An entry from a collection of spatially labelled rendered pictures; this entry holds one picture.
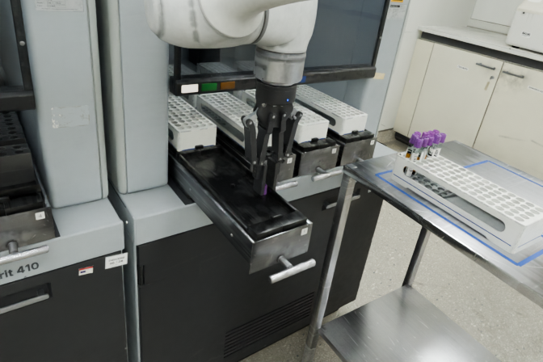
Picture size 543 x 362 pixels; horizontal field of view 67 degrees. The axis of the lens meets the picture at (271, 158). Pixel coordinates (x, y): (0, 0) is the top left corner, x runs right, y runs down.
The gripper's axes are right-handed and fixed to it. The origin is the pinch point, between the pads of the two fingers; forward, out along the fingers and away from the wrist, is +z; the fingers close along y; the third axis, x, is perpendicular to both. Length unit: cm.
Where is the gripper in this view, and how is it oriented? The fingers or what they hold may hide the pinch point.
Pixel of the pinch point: (265, 176)
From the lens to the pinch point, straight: 84.7
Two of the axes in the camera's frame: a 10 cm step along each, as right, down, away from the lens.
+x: 5.7, 4.3, -7.0
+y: -8.1, 1.8, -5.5
